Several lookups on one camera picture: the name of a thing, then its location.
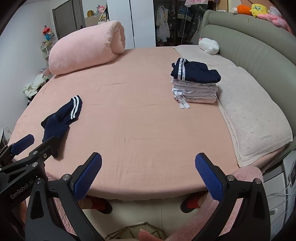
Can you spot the grey-green padded headboard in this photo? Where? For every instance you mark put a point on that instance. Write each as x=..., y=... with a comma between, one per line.
x=254, y=46

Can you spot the stack of folded light clothes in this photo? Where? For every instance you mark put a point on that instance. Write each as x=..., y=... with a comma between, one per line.
x=196, y=91

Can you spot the yellow plush toy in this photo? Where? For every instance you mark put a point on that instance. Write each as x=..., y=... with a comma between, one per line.
x=257, y=9

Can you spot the white plush toy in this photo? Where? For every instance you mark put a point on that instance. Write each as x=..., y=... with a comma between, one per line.
x=209, y=45

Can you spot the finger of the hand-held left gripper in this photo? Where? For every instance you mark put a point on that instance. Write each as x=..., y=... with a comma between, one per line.
x=49, y=144
x=23, y=142

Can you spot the person's right hand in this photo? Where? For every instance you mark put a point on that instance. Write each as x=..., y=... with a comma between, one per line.
x=149, y=236

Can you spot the cardboard box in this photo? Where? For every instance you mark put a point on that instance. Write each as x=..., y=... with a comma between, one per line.
x=94, y=20

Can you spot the rolled pink blanket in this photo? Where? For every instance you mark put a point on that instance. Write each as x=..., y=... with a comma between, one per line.
x=87, y=46

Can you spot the white shelf cart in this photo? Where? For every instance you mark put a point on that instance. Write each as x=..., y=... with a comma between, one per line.
x=45, y=52

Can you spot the grey door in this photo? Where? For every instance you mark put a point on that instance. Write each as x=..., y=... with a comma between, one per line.
x=67, y=20

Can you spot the white nightstand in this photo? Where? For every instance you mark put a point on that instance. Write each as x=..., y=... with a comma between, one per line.
x=275, y=185

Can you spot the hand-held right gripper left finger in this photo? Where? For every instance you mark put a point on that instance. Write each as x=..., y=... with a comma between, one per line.
x=89, y=176

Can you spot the pink fuzzy robe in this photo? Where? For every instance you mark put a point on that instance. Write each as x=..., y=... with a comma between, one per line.
x=185, y=231

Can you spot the folded navy garment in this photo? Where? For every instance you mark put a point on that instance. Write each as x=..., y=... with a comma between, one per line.
x=198, y=71

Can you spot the navy shorts with white stripes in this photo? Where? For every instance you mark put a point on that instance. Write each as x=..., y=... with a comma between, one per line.
x=60, y=120

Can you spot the bed with pink sheet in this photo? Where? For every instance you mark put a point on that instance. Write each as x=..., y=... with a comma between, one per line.
x=138, y=115

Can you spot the glass door wardrobe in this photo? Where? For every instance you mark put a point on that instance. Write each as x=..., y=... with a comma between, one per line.
x=166, y=23

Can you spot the pile of clothes on floor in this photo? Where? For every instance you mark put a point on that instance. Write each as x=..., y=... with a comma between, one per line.
x=34, y=85

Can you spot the red and blue wall toy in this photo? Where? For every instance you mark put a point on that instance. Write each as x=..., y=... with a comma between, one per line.
x=47, y=32

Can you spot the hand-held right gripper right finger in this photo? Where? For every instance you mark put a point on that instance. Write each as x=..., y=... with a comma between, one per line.
x=208, y=178

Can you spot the red and black slipper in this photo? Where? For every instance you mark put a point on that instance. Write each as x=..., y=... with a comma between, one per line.
x=99, y=205
x=192, y=202

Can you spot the beige waffle blanket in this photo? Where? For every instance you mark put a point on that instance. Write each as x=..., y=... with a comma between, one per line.
x=249, y=115

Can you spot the orange plush toy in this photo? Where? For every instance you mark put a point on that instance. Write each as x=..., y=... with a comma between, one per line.
x=244, y=9

